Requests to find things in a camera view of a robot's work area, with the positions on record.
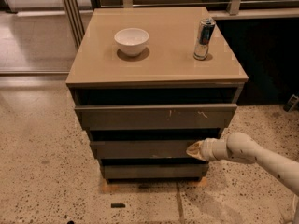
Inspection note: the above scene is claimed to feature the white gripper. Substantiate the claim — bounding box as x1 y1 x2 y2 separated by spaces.
186 138 228 161

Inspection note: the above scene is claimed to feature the grey drawer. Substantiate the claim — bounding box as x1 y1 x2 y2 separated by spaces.
91 140 194 159
101 164 208 179
75 104 236 131

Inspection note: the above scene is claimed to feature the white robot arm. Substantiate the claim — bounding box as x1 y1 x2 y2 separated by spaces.
186 133 299 195

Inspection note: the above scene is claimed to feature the grey bottom drawer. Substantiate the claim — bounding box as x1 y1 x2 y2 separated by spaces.
101 164 208 179

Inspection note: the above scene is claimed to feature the grey drawer cabinet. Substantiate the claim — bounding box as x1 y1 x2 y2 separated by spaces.
66 7 248 169

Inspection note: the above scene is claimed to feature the grey top drawer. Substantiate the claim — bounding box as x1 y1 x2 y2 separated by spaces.
75 104 236 131

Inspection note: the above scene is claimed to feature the small black floor object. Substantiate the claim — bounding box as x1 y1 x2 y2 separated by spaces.
111 203 126 208

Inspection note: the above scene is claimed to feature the dark device on floor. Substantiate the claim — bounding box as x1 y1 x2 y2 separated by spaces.
283 95 299 112

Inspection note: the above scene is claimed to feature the silver blue drink can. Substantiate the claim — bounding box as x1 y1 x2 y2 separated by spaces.
193 18 216 61

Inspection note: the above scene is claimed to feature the white ceramic bowl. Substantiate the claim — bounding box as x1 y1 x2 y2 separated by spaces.
114 28 150 57

